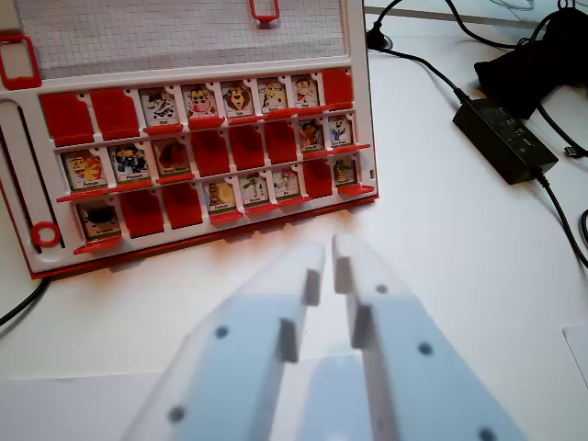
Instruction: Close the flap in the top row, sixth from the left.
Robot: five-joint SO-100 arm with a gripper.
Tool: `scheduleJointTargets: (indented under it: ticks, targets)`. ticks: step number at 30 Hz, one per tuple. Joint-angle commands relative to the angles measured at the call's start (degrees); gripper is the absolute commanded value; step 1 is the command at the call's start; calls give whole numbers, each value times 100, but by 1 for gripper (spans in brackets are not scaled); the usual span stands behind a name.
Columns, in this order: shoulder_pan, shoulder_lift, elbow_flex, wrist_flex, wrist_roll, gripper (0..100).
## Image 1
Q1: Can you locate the thin black cable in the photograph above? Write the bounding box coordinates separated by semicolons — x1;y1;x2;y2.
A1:
446;0;526;48

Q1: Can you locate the black adapter output cable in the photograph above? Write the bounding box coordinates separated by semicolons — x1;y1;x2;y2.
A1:
531;165;588;268

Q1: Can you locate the black cable with plug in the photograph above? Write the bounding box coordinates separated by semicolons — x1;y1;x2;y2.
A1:
365;0;466;100

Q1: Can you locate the red and white game board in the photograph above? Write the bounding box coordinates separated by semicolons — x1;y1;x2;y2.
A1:
0;0;381;280

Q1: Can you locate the black cable with small connector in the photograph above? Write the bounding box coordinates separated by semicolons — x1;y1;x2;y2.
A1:
537;103;588;160

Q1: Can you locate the black fabric pouch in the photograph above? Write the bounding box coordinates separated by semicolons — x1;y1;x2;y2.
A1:
473;0;588;120

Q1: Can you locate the black power adapter box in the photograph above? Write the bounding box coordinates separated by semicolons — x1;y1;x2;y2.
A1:
452;96;560;186

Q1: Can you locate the white paper sheet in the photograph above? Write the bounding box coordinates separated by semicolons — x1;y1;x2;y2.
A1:
561;323;588;391

